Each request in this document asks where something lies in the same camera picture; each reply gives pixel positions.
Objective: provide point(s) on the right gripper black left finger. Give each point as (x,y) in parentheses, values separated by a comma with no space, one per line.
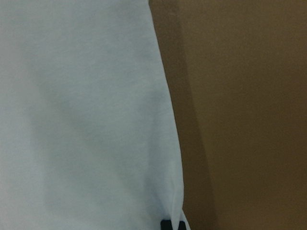
(166,223)

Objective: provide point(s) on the light blue t-shirt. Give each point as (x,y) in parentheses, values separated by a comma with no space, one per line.
(88,138)

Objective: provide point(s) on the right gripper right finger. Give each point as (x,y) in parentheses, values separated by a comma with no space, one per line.
(182,223)

